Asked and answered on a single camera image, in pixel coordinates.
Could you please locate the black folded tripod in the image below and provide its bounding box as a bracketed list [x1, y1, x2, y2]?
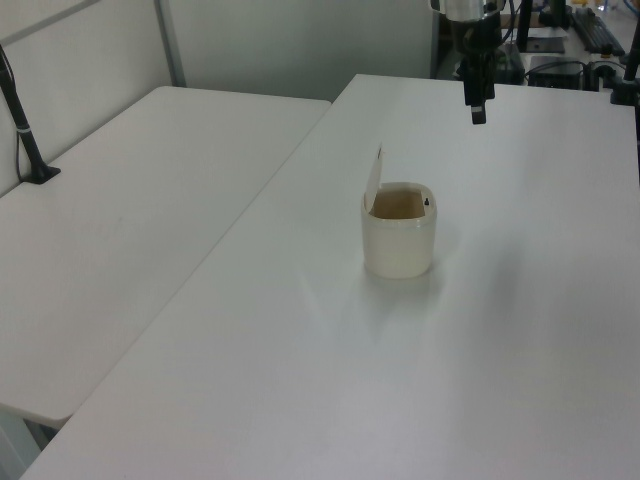
[569, 3, 627, 57]

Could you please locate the black vertical stand pole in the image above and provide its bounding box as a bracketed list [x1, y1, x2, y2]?
[517, 0, 534, 51]

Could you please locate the black table clamp mount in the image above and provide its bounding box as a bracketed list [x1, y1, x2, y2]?
[608, 22, 640, 107]

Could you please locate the green and black device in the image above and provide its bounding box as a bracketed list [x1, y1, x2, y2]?
[494, 47, 526, 81]

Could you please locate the black flat device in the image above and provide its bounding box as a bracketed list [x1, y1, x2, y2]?
[522, 37, 569, 54]

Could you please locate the white side table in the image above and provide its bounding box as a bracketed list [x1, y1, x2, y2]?
[0, 85, 334, 480]

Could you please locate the cream trash bin with lid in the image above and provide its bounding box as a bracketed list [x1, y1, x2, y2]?
[360, 142, 440, 279]

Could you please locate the grey partition post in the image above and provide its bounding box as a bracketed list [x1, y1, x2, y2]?
[153, 0, 187, 87]

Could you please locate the black equipment box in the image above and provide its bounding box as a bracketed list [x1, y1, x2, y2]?
[527, 54, 589, 89]

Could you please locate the black camera pole with base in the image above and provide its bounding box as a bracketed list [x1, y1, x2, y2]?
[0, 43, 62, 185]

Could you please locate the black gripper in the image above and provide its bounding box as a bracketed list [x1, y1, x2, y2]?
[451, 17, 501, 125]

